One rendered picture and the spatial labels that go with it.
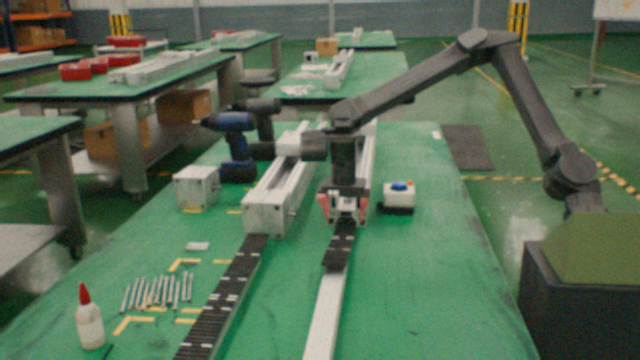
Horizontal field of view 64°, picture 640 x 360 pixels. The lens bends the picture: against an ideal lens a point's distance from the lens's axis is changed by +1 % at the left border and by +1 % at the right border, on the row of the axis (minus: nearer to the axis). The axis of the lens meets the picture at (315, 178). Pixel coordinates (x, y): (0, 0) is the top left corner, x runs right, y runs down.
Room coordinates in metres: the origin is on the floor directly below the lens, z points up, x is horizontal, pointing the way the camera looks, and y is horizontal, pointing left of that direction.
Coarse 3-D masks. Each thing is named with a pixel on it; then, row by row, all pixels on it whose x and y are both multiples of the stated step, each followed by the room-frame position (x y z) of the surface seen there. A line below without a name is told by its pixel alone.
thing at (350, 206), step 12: (360, 144) 1.72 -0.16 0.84; (372, 144) 1.62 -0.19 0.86; (360, 156) 1.61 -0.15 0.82; (372, 156) 1.58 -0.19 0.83; (360, 168) 1.37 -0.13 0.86; (372, 168) 1.59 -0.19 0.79; (336, 192) 1.19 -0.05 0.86; (336, 204) 1.17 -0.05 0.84; (348, 204) 1.20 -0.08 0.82; (336, 216) 1.17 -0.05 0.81; (348, 216) 1.17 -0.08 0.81
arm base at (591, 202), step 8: (584, 192) 0.99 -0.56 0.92; (592, 192) 0.98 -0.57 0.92; (568, 200) 1.00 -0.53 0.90; (576, 200) 0.99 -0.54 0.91; (584, 200) 0.98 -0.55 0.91; (592, 200) 0.97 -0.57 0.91; (600, 200) 0.98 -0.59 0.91; (568, 208) 0.99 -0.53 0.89; (576, 208) 0.97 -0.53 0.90; (584, 208) 0.96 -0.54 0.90; (592, 208) 0.96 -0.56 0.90; (600, 208) 0.96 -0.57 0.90; (568, 216) 0.98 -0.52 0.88
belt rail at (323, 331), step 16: (336, 272) 0.89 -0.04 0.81; (320, 288) 0.83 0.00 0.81; (336, 288) 0.83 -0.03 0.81; (320, 304) 0.78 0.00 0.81; (336, 304) 0.78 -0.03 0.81; (320, 320) 0.73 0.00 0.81; (336, 320) 0.73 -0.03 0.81; (320, 336) 0.69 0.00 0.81; (304, 352) 0.65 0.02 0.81; (320, 352) 0.65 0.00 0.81
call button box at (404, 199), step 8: (384, 184) 1.30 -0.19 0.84; (384, 192) 1.24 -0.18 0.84; (392, 192) 1.24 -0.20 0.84; (400, 192) 1.23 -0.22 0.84; (408, 192) 1.23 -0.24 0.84; (384, 200) 1.23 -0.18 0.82; (392, 200) 1.23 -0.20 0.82; (400, 200) 1.23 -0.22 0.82; (408, 200) 1.22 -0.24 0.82; (384, 208) 1.23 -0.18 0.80; (392, 208) 1.23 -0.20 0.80; (400, 208) 1.23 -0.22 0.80; (408, 208) 1.22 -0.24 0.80
